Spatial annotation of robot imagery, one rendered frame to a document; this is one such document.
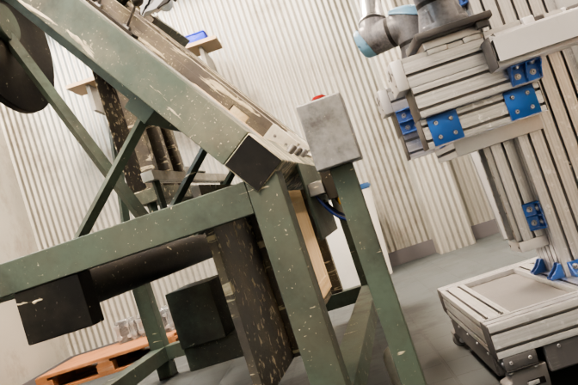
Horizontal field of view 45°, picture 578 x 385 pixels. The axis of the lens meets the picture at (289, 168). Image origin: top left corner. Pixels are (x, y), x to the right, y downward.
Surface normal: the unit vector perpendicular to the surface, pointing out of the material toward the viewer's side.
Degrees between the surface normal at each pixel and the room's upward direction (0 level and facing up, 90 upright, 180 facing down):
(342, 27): 90
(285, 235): 90
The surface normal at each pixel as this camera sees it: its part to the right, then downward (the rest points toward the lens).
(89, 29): -0.15, -0.02
